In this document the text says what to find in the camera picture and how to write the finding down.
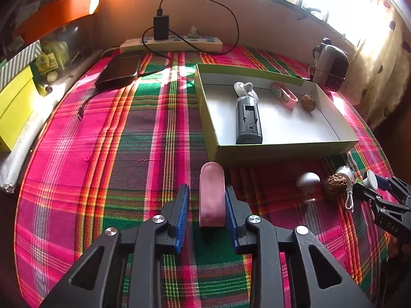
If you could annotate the pink oval case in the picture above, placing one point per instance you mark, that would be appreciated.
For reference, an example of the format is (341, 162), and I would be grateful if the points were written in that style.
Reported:
(212, 203)

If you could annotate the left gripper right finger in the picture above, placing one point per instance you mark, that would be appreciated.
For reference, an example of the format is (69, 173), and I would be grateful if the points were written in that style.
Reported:
(315, 277)

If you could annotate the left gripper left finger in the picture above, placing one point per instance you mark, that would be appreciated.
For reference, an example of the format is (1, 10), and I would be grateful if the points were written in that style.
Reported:
(96, 279)

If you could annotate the white green cable spool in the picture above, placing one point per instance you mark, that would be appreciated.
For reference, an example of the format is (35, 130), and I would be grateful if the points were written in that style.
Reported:
(369, 180)

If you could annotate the white space heater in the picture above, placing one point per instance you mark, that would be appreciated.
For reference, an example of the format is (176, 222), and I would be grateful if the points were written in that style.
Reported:
(330, 66)

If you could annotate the small white lidded jar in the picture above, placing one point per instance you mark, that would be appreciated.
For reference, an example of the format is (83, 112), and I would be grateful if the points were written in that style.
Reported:
(346, 172)

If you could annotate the black power bank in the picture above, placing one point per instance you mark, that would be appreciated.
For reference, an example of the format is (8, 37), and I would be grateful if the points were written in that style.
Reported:
(122, 70)

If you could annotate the walnut in box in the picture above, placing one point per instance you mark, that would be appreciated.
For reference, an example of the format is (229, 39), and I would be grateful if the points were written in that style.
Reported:
(308, 103)

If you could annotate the green grey cardboard box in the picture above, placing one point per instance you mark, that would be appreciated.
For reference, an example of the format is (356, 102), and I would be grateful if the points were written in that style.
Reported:
(287, 134)

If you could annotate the brown walnut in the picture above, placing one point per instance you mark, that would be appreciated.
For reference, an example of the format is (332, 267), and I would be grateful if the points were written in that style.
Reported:
(335, 186)

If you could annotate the white mushroom-shaped gadget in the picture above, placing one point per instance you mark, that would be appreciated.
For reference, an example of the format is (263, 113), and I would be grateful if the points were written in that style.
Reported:
(307, 183)

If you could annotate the plaid pink green blanket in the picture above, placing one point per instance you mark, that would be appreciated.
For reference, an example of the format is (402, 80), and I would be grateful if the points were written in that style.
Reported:
(114, 159)

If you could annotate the white round gadget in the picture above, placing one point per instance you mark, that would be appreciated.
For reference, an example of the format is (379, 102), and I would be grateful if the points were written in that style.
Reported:
(245, 90)

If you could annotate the orange shelf tray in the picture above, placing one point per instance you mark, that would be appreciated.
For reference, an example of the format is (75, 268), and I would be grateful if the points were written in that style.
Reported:
(52, 16)

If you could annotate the beige power strip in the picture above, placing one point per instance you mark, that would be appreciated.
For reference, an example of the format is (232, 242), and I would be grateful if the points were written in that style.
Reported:
(173, 44)

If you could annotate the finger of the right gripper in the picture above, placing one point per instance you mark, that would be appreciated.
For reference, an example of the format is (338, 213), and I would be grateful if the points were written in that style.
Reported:
(396, 187)
(388, 216)

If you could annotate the yellow box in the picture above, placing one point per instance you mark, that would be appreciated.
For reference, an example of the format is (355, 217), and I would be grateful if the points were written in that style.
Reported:
(18, 100)

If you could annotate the black charger with cable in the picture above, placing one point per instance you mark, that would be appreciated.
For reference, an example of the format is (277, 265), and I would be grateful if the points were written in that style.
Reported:
(161, 31)

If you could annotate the striped green white box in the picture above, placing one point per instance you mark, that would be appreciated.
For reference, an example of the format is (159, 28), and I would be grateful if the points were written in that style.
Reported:
(19, 62)

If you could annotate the cream dotted curtain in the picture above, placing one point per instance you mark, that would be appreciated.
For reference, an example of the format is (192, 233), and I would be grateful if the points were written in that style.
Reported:
(379, 70)

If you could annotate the black electric shaver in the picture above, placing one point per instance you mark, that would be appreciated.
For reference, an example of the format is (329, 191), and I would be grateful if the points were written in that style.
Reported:
(248, 128)

